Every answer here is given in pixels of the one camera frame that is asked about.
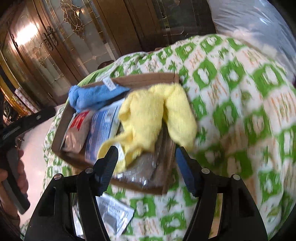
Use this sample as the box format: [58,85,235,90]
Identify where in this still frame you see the yellow fuzzy sock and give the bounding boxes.
[97,83,197,173]

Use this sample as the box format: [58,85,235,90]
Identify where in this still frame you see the wooden glass cabinet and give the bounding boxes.
[0,0,218,107]

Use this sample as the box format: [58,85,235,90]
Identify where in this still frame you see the leaning patterned panels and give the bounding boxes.
[14,87,38,114]

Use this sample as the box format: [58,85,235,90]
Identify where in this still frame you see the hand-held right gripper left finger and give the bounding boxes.
[24,146,119,241]

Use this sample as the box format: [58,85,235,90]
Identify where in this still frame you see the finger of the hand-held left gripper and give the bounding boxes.
[14,107,57,132]

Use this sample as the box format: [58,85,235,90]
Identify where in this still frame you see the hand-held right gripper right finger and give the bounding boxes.
[176,146,269,241]

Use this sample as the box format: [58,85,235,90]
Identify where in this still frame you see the green and white patterned blanket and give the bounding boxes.
[21,34,296,241]

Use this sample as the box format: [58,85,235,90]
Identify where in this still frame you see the brown bed cover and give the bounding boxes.
[97,46,164,70]

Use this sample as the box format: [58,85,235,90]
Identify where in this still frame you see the white packet with red label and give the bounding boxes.
[61,110,93,153]

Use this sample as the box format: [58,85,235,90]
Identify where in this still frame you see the grey and white packet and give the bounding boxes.
[72,193,136,239]

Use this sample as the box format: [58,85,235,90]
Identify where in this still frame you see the blue and white packet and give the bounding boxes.
[84,105,126,164]

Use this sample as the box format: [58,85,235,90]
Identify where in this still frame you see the golden wooden frame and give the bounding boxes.
[0,50,33,116]

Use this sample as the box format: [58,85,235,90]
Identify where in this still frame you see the person's left hand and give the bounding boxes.
[16,149,30,198]

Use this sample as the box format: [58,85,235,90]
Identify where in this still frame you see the brass door handle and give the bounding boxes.
[46,26,58,43]
[43,35,55,51]

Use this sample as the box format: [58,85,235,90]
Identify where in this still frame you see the blue fuzzy sock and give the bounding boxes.
[68,84,131,112]

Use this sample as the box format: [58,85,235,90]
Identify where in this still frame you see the plastic-wrapped bundle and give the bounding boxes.
[206,0,296,79]

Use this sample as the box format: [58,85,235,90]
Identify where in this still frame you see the brown cardboard box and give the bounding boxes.
[51,72,181,195]

